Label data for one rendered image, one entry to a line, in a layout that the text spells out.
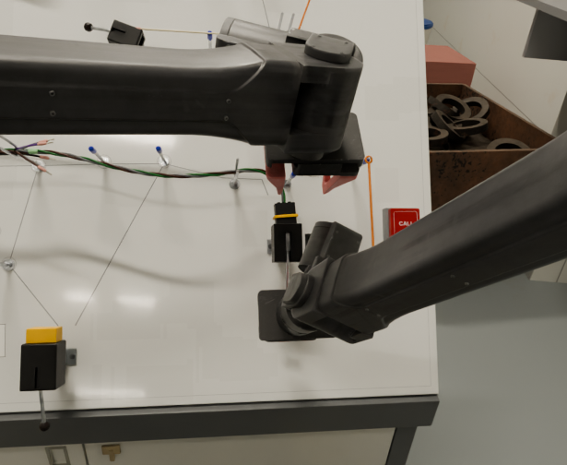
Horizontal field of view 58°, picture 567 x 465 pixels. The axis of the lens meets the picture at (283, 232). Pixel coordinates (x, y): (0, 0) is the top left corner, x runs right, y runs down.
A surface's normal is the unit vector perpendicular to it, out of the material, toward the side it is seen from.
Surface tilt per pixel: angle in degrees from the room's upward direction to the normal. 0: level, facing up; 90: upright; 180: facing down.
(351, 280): 59
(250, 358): 53
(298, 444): 90
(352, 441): 90
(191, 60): 9
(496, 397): 0
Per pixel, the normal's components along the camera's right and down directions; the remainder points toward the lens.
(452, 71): 0.09, 0.53
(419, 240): -0.89, -0.39
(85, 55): 0.22, -0.80
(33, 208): 0.12, -0.09
